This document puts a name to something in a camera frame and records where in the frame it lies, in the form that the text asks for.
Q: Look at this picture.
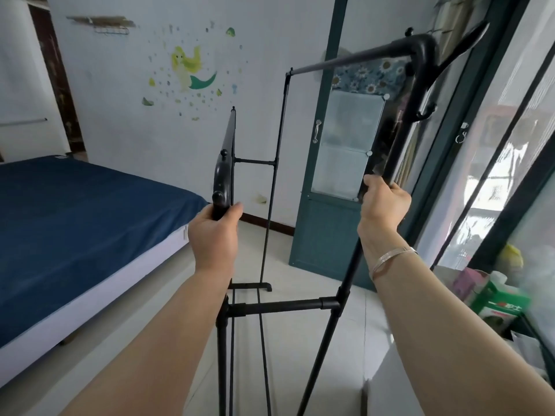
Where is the blue mattress bed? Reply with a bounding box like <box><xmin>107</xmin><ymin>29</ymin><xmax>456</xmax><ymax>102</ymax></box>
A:
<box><xmin>0</xmin><ymin>155</ymin><xmax>211</xmax><ymax>388</ymax></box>

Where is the green sliding window frame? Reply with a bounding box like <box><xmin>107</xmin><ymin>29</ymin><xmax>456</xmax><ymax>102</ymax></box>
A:
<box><xmin>408</xmin><ymin>0</ymin><xmax>555</xmax><ymax>282</ymax></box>

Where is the silver bracelet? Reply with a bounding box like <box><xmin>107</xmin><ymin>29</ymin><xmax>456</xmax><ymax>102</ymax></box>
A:
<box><xmin>370</xmin><ymin>247</ymin><xmax>419</xmax><ymax>281</ymax></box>

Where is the dark wooden door frame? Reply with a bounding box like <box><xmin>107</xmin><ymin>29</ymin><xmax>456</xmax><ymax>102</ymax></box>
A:
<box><xmin>28</xmin><ymin>2</ymin><xmax>88</xmax><ymax>163</ymax></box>

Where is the green and white box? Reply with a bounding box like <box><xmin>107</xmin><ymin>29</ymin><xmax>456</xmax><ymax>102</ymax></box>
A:
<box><xmin>470</xmin><ymin>273</ymin><xmax>532</xmax><ymax>336</ymax></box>

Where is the wall mounted hook rail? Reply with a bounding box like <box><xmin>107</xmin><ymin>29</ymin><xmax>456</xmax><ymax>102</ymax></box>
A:
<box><xmin>66</xmin><ymin>15</ymin><xmax>136</xmax><ymax>36</ymax></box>

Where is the mermaid wall sticker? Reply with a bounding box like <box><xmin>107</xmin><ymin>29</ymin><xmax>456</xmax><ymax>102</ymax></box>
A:
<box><xmin>142</xmin><ymin>21</ymin><xmax>243</xmax><ymax>122</ymax></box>

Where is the yellow plastic bag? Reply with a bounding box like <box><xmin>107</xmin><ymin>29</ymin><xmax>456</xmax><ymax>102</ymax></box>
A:
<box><xmin>496</xmin><ymin>243</ymin><xmax>525</xmax><ymax>273</ymax></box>

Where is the pink box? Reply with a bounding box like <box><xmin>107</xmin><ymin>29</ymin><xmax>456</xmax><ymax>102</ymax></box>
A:
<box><xmin>451</xmin><ymin>268</ymin><xmax>488</xmax><ymax>306</ymax></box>

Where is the person's right forearm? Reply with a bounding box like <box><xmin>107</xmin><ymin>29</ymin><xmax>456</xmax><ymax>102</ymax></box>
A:
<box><xmin>360</xmin><ymin>231</ymin><xmax>555</xmax><ymax>416</ymax></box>

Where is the black metal clothes rack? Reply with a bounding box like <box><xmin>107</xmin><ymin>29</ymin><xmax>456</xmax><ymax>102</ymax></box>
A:
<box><xmin>211</xmin><ymin>22</ymin><xmax>491</xmax><ymax>416</ymax></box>

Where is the green framed door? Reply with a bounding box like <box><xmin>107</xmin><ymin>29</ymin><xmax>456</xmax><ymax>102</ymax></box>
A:
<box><xmin>289</xmin><ymin>0</ymin><xmax>439</xmax><ymax>292</ymax></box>

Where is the person's right hand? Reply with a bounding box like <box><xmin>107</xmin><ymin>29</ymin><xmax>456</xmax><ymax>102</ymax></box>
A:
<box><xmin>357</xmin><ymin>174</ymin><xmax>412</xmax><ymax>245</ymax></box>

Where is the person's left hand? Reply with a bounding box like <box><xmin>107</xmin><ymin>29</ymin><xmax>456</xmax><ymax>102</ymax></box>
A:
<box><xmin>188</xmin><ymin>202</ymin><xmax>244</xmax><ymax>275</ymax></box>

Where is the floral fabric curtain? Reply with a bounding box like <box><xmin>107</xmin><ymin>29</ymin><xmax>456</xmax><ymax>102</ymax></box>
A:
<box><xmin>330</xmin><ymin>56</ymin><xmax>412</xmax><ymax>95</ymax></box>

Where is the person's left forearm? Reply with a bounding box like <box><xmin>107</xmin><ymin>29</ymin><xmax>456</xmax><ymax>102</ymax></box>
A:
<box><xmin>61</xmin><ymin>268</ymin><xmax>233</xmax><ymax>416</ymax></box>

